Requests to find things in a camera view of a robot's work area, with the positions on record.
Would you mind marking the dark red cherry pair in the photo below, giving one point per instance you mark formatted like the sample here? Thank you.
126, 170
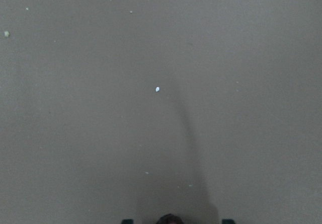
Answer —
170, 219

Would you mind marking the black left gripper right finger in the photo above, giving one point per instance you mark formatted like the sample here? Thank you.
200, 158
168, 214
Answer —
227, 221

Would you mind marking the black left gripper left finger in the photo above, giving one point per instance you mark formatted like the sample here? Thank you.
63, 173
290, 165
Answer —
127, 221

